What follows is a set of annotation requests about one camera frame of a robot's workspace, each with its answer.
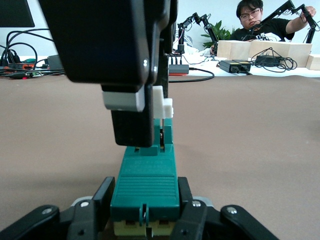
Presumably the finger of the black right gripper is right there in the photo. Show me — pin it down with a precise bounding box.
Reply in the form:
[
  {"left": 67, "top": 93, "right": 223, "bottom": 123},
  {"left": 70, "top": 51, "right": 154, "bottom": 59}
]
[{"left": 101, "top": 83, "right": 155, "bottom": 148}]

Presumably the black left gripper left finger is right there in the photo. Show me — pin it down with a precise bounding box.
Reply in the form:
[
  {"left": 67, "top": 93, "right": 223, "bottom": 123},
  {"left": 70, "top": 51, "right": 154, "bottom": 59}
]
[{"left": 0, "top": 176, "right": 116, "bottom": 240}]

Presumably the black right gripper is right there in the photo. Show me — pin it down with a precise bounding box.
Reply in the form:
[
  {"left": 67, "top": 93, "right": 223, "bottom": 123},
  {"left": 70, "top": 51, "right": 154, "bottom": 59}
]
[{"left": 38, "top": 0, "right": 179, "bottom": 100}]

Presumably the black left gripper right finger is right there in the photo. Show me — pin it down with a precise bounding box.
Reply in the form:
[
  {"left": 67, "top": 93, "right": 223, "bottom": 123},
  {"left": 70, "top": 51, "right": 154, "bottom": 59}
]
[{"left": 169, "top": 176, "right": 281, "bottom": 240}]

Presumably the person bare forearm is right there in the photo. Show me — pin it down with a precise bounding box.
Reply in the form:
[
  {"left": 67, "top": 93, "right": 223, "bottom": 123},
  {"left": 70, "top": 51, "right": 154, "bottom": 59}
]
[{"left": 284, "top": 14, "right": 307, "bottom": 35}]

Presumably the person hand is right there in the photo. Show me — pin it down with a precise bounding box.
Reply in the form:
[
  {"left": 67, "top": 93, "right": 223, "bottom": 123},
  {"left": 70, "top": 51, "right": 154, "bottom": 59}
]
[{"left": 303, "top": 6, "right": 317, "bottom": 18}]

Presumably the grey usb hub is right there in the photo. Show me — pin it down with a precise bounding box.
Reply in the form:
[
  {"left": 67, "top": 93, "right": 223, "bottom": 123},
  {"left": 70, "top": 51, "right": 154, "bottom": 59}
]
[{"left": 168, "top": 56, "right": 191, "bottom": 76}]

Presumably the black power adapter yellow label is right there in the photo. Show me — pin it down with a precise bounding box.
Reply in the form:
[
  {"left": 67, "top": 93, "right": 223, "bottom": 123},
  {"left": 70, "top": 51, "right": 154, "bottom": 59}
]
[
  {"left": 219, "top": 59, "right": 238, "bottom": 74},
  {"left": 232, "top": 59, "right": 252, "bottom": 74}
]

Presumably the green potted plant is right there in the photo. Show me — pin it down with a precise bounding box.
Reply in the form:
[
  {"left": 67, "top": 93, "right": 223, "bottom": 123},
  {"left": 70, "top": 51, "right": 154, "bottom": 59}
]
[{"left": 201, "top": 20, "right": 238, "bottom": 48}]

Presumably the small black box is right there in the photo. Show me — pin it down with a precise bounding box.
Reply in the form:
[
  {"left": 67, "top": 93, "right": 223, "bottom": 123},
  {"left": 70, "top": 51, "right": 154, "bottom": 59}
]
[{"left": 46, "top": 54, "right": 65, "bottom": 71}]

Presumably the plain black power adapter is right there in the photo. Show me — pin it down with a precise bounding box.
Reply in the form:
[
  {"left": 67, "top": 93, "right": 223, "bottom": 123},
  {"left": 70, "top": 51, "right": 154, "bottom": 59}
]
[{"left": 255, "top": 54, "right": 282, "bottom": 67}]

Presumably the person in black t-shirt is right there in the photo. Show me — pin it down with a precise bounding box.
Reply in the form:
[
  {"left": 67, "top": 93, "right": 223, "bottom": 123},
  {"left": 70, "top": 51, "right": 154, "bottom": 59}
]
[{"left": 229, "top": 0, "right": 296, "bottom": 42}]

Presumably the orange black device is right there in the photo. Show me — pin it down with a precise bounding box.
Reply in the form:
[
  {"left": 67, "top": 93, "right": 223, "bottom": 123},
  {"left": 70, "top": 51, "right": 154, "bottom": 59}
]
[{"left": 7, "top": 62, "right": 36, "bottom": 72}]

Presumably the small light wooden box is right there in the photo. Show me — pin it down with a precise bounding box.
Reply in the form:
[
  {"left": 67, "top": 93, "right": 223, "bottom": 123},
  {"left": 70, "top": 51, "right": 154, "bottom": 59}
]
[{"left": 305, "top": 53, "right": 320, "bottom": 71}]

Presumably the black computer monitor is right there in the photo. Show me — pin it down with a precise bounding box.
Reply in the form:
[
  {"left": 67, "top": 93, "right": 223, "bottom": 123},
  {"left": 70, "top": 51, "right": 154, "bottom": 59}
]
[{"left": 0, "top": 0, "right": 36, "bottom": 28}]

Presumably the black hub cable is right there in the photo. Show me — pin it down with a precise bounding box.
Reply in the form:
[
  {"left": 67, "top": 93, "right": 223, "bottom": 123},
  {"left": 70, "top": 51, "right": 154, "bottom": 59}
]
[{"left": 169, "top": 67, "right": 216, "bottom": 83}]

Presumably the tangled black adapter cable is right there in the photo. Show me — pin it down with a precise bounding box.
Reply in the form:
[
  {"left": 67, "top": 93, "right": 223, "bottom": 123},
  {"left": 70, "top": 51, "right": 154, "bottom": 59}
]
[{"left": 249, "top": 47, "right": 298, "bottom": 72}]

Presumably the black desk cable bundle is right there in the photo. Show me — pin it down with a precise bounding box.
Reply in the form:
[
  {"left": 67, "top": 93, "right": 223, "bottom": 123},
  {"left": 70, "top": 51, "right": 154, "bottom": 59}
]
[{"left": 0, "top": 28, "right": 60, "bottom": 76}]

